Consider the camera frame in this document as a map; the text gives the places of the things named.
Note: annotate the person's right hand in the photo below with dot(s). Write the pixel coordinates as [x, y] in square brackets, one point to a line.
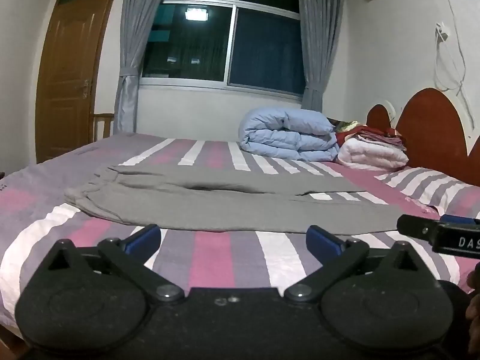
[474, 309]

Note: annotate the white wall socket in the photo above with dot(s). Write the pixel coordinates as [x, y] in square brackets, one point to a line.
[442, 32]

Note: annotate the brown wooden door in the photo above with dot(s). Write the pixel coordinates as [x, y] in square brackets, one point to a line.
[67, 82]

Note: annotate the striped bed sheet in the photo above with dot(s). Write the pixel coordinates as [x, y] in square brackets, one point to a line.
[210, 258]

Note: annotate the stack of folded clothes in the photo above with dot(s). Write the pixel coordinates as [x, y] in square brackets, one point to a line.
[375, 135]

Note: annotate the red-brown wooden headboard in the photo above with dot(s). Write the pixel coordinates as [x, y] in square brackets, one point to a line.
[431, 131]

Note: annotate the striped pillow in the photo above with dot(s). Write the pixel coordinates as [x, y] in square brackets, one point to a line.
[423, 185]

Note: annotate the white folded blanket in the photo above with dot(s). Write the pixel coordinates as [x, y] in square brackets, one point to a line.
[369, 155]

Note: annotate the light blue folded duvet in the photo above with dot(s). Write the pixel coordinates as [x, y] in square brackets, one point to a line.
[285, 135]

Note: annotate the sliding glass window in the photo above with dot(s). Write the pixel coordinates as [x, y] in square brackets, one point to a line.
[232, 37]

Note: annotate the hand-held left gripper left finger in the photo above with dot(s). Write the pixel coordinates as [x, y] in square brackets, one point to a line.
[144, 238]

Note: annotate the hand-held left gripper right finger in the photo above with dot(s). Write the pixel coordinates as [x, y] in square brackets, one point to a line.
[323, 242]

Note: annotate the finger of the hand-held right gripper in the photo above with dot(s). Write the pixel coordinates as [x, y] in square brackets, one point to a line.
[459, 219]
[416, 227]

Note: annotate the grey curtain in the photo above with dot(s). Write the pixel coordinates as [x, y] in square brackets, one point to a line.
[318, 37]
[133, 45]

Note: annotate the grey pants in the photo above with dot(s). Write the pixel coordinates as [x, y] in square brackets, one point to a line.
[225, 206]

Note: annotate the wooden chair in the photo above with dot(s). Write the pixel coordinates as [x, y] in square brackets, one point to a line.
[103, 125]

